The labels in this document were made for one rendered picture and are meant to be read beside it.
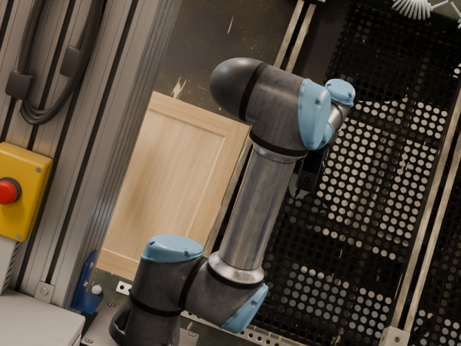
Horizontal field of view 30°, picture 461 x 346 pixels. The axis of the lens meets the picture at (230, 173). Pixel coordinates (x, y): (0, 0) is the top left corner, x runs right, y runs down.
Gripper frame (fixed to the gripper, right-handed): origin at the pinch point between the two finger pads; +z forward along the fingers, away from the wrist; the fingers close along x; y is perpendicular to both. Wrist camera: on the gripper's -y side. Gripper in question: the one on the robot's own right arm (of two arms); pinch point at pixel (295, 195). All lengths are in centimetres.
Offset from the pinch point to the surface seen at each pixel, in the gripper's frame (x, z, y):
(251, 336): -2.8, 40.3, -15.7
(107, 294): 39, 43, -18
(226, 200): 16.6, 22.2, 12.9
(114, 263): 40, 41, -8
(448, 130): -39, 0, 51
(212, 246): 15.9, 29.4, 0.5
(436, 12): -24, -20, 80
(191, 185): 27.9, 26.0, 17.7
